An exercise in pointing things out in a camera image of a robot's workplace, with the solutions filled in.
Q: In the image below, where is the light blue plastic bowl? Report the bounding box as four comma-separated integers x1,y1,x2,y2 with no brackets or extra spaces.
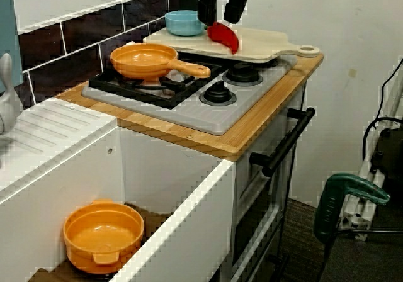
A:
164,9,205,37

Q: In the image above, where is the black oven door handle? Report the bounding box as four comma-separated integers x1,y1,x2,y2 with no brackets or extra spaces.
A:
249,107,316,176

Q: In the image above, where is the black stove knob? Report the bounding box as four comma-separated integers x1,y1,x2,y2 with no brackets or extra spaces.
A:
222,63,264,86
199,82,237,106

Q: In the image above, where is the white toy sink unit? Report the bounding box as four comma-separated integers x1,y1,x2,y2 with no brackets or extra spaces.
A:
0,98,237,282

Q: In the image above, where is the aluminium frame rail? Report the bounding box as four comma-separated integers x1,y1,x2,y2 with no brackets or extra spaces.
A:
338,74,403,242

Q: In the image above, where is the dark equipment box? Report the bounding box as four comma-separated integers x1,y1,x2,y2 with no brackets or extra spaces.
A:
371,127,403,185

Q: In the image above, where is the green power drill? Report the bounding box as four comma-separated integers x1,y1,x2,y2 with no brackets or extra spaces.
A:
314,173,391,245

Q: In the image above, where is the orange toy pot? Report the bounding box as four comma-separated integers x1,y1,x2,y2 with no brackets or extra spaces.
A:
62,199,145,267

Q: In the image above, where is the white oven door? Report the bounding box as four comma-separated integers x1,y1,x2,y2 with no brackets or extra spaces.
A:
231,83,308,282

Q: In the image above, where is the light wooden cutting board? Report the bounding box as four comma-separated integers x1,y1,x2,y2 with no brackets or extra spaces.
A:
142,26,321,65

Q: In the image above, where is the grey toy stove plate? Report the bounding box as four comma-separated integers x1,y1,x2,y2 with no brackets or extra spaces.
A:
81,54,298,136

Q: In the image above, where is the black looped cable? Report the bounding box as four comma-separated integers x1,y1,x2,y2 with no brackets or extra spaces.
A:
361,116,403,166

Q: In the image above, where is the red toy chili pepper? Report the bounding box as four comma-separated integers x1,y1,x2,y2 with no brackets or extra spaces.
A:
204,21,241,55

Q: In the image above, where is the grey toy faucet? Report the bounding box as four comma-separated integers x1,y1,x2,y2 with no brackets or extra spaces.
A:
0,52,23,169

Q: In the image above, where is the orange toy frying pan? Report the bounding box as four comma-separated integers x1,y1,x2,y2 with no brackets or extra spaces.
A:
110,43,212,81

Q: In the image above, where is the black burner grate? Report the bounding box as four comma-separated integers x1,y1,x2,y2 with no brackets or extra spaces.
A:
89,55,227,110

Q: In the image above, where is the black hanging cable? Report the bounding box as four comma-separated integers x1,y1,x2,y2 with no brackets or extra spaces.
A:
376,64,403,121

